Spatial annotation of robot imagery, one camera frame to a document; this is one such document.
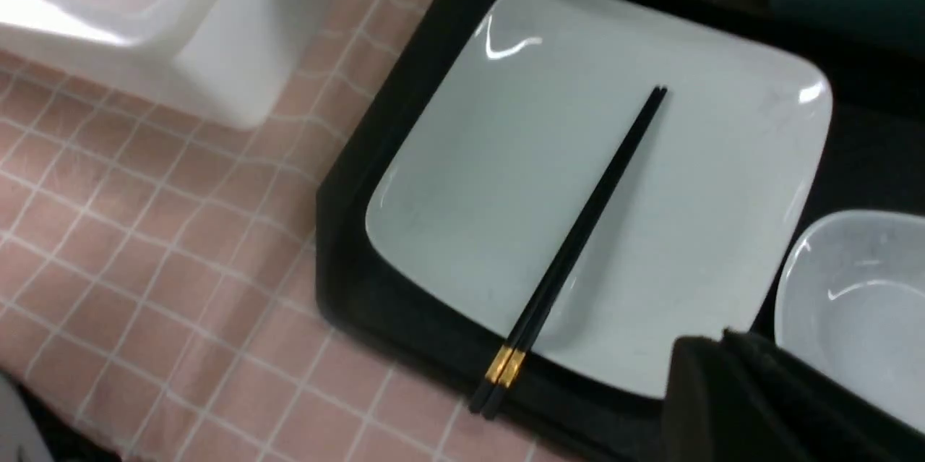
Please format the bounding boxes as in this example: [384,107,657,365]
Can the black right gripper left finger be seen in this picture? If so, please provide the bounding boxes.
[661,337,778,461]

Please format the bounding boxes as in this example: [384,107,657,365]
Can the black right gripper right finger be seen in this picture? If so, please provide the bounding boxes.
[723,329,924,461]

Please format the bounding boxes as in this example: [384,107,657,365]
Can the black chopstick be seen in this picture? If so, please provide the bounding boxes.
[468,85,662,414]
[480,87,669,421]

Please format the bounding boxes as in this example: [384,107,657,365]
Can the white square rice plate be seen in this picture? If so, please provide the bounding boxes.
[366,0,833,399]

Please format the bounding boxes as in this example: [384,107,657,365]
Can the white bowl on tray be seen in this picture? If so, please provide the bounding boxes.
[774,210,924,432]

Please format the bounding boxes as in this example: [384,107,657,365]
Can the pink checkered tablecloth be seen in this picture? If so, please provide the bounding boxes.
[1,0,568,461]

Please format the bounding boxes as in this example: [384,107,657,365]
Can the large white plastic bin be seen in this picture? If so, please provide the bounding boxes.
[2,0,333,129]

